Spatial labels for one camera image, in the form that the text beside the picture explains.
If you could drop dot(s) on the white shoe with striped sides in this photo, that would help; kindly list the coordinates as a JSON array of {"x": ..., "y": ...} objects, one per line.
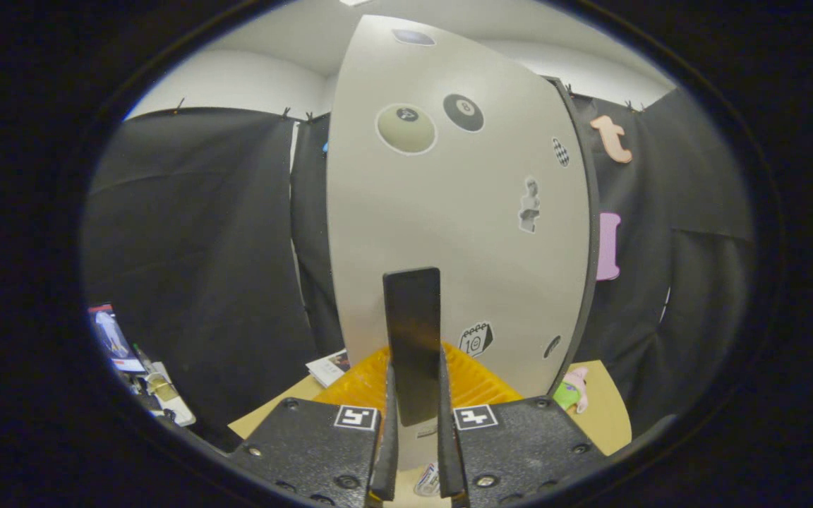
[{"x": 429, "y": 483}]

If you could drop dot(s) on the black backdrop cloth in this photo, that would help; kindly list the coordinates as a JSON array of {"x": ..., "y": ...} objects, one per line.
[{"x": 202, "y": 247}]

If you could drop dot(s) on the printed card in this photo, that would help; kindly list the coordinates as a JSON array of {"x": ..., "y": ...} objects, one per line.
[{"x": 113, "y": 339}]

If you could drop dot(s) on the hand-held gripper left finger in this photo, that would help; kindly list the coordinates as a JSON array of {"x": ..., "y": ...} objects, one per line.
[{"x": 387, "y": 451}]

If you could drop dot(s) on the white book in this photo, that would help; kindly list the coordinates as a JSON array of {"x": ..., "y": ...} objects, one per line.
[{"x": 327, "y": 368}]

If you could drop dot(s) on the green pink plush toy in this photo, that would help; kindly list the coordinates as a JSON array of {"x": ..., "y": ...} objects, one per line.
[{"x": 570, "y": 391}]

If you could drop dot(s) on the grey shoe cabinet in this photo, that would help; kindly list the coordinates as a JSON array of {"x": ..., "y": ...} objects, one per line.
[{"x": 590, "y": 212}]

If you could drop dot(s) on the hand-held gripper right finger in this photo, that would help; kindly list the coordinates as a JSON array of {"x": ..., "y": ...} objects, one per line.
[{"x": 447, "y": 451}]

